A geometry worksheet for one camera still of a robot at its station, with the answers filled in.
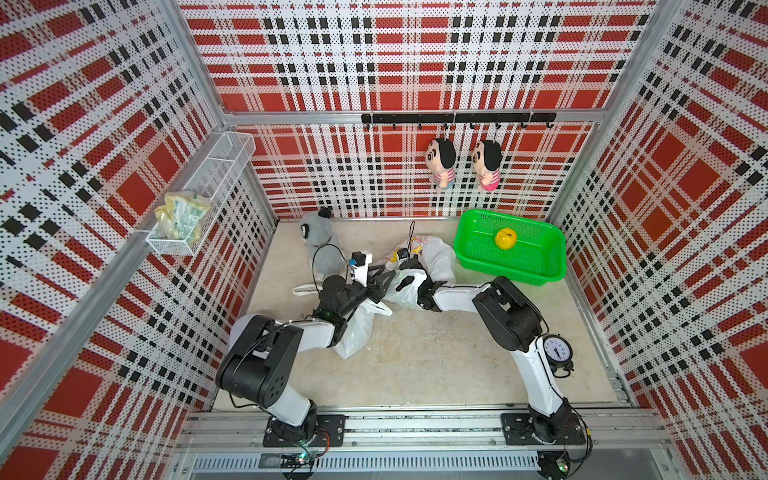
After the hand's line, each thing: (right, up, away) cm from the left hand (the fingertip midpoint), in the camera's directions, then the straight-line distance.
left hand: (393, 268), depth 86 cm
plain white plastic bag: (-9, -15, -4) cm, 18 cm away
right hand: (+3, -3, +16) cm, 17 cm away
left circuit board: (-23, -44, -17) cm, 53 cm away
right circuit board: (+37, -44, -20) cm, 61 cm away
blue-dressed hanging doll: (+14, +34, +5) cm, 37 cm away
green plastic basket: (+54, +2, +24) cm, 59 cm away
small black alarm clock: (+47, -24, -2) cm, 53 cm away
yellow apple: (+41, +10, +21) cm, 47 cm away
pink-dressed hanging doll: (+30, +35, +7) cm, 47 cm away
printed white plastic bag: (+14, +2, +4) cm, 15 cm away
